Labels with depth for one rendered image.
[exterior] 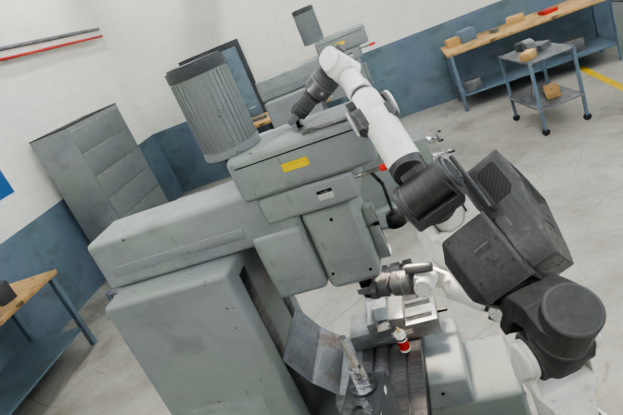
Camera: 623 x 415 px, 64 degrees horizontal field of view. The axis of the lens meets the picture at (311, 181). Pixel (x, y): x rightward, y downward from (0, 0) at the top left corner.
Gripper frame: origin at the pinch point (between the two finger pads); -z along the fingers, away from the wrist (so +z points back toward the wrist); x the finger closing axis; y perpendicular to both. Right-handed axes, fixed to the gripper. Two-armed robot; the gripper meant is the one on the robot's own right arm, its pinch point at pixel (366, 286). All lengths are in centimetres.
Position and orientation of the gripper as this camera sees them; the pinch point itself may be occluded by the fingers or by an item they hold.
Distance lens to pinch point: 190.1
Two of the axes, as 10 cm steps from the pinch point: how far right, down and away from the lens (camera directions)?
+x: -3.6, 4.5, -8.2
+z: 8.6, -1.9, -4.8
